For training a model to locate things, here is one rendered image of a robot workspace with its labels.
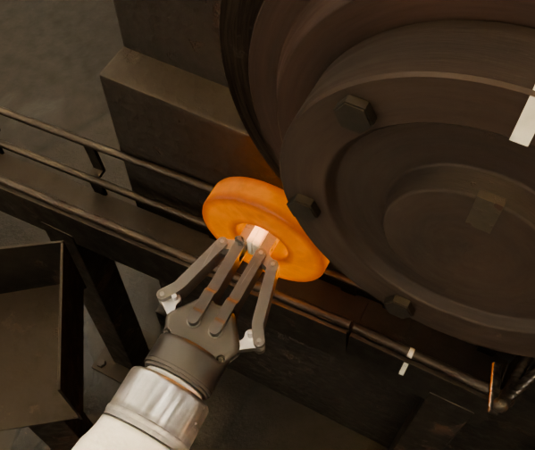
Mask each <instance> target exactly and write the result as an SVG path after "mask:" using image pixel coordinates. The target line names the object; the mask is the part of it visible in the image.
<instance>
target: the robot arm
mask: <svg viewBox="0 0 535 450"><path fill-rule="evenodd" d="M234 238H235V239H227V238H225V237H219V238H218V239H217V240H216V241H215V242H214V243H213V244H212V245H211V246H210V247H209V248H208V249H207V250H206V251H205V252H204V253H203V254H202V255H201V256H200V257H199V258H198V259H197V260H196V261H195V262H194V263H193V264H192V265H191V266H190V267H189V268H188V269H187V270H186V271H185V272H184V273H183V274H182V275H181V276H180V277H179V278H178V279H177V280H176V281H175V282H173V283H171V284H170V285H168V286H166V287H163V288H161V289H160V290H158V291H157V294H156V295H157V298H158V300H159V303H160V305H161V307H163V308H164V310H165V311H166V313H167V316H166V318H165V325H164V329H163V332H162V333H161V335H160V336H159V338H158V339H157V340H156V342H155V344H154V346H153V347H152V349H151V350H150V352H149V354H148V355H147V357H146V359H145V366H146V367H142V366H134V367H133V368H131V369H130V371H129V373H128V374H127V376H126V378H125V379H124V381H123V382H122V383H121V385H120V387H119V389H118V390H117V392H116V393H115V395H114V397H113V399H112V400H111V402H110V403H109V404H108V405H107V406H106V407H105V411H104V413H103V414H102V415H101V417H100V418H99V420H98V421H97V422H96V424H95V425H94V426H93V427H92V428H91V429H90V430H89V431H88V432H87V433H86V434H85V435H83V436H82V437H81V438H80V439H79V441H78V442H77V443H76V445H75V446H74V447H73V448H72V450H189V448H190V447H191V445H192V444H193V442H194V440H195V438H196V435H197V434H198V431H199V430H200V428H201V426H202V424H203V422H204V421H205V418H206V416H207V415H208V406H207V405H206V404H205V403H204V400H206V399H209V398H210V396H211V394H212V392H213V391H214V389H215V387H216V385H217V383H218V382H219V380H220V378H221V376H222V374H223V373H224V371H225V369H226V367H227V366H228V364H229V363H230V362H232V361H233V360H235V359H236V358H237V357H238V356H239V353H244V352H251V351H255V352H256V353H257V354H262V353H264V351H265V339H264V329H265V325H266V322H267V319H268V315H269V311H270V308H271V304H272V298H273V294H274V291H275V288H276V284H277V280H278V277H279V263H278V262H277V261H276V260H273V259H272V258H271V254H272V251H273V250H274V248H275V246H276V245H277V244H278V242H279V239H277V238H276V237H275V236H274V235H273V234H272V233H270V232H268V231H267V230H265V229H262V228H260V227H257V226H255V225H252V224H247V225H246V226H245V227H244V229H243V231H242V232H241V234H240V235H238V236H235V237H234ZM246 251H247V252H248V253H249V254H251V255H252V254H253V257H252V258H251V260H250V262H249V264H248V265H247V267H246V268H245V270H244V272H243V273H242V275H241V277H240V279H239V280H238V283H237V284H236V286H235V287H234V288H233V290H232V292H231V294H230V296H229V297H228V298H227V299H226V300H225V302H224V303H223V305H222V306H220V305H218V303H219V301H220V299H221V297H222V295H223V293H224V291H225V290H226V288H227V286H228V285H229V284H230V281H231V280H232V278H233V276H234V274H235V273H236V271H237V269H238V267H239V265H240V264H241V263H242V261H243V259H244V257H245V256H246ZM223 259H224V260H223ZM222 260H223V261H222ZM221 261H222V264H221V265H220V267H219V269H218V270H217V272H216V273H215V274H214V276H213V278H212V280H211V282H210V283H209V285H208V287H206V288H205V289H204V291H203V293H202V294H201V296H200V297H199V298H198V299H197V300H195V301H193V302H191V303H188V304H185V305H183V306H181V307H180V308H178V307H179V306H180V305H181V303H182V299H184V298H185V297H186V296H188V295H189V294H190V293H191V292H192V291H193V290H194V288H195V287H196V286H197V285H198V284H199V283H200V282H201V281H202V280H203V279H204V278H205V277H206V276H207V275H208V274H209V273H210V272H211V271H212V270H213V269H214V268H215V267H216V266H217V265H218V264H219V263H220V262H221ZM263 271H265V274H264V277H263V283H262V286H261V290H260V294H259V296H258V300H257V304H256V307H255V313H254V317H253V320H252V329H249V330H247V331H246V333H245V336H244V338H243V339H241V340H239V337H238V325H237V317H238V315H239V312H240V310H241V308H242V306H243V305H244V303H245V301H246V300H247V298H248V296H249V294H250V293H251V291H252V289H253V287H254V286H255V283H256V282H257V281H258V279H259V277H260V275H261V274H262V272H263Z"/></svg>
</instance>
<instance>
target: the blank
mask: <svg viewBox="0 0 535 450"><path fill-rule="evenodd" d="M287 202H288V200H287V198H286V195H285V193H284V190H283V189H281V188H279V187H276V186H274V185H272V184H270V183H267V182H264V181H261V180H259V179H252V178H248V177H229V178H226V179H223V180H221V181H219V182H218V183H217V184H216V185H215V187H214V188H213V190H212V192H211V193H210V195H209V196H208V197H207V199H206V200H205V202H204V204H203V209H202V214H203V218H204V221H205V224H206V226H207V228H208V229H209V230H210V231H211V232H212V234H213V235H214V236H215V237H216V238H217V239H218V238H220V237H225V238H227V239H235V238H234V237H235V236H238V235H240V234H241V232H242V231H243V229H244V227H245V226H246V225H247V224H252V225H255V226H257V227H260V228H262V229H265V230H267V231H268V232H270V233H272V234H273V235H274V236H275V237H276V238H277V239H279V242H278V244H277V245H276V246H275V248H274V250H273V251H272V254H271V258H272V259H273V260H276V261H277V262H278V263H279V277H278V278H282V279H287V280H292V281H298V282H307V281H313V280H316V279H318V278H320V277H321V275H322V274H323V273H324V272H325V270H326V268H327V266H328V264H329V262H330V261H329V260H328V259H327V258H326V257H325V256H324V255H323V254H322V252H321V251H320V250H319V249H318V248H317V247H316V246H315V244H314V243H313V242H312V241H311V239H310V238H309V237H308V236H307V235H306V234H305V232H304V230H303V229H302V227H301V226H300V224H299V223H298V221H297V219H296V217H294V216H293V214H292V213H291V211H290V210H289V208H288V206H287Z"/></svg>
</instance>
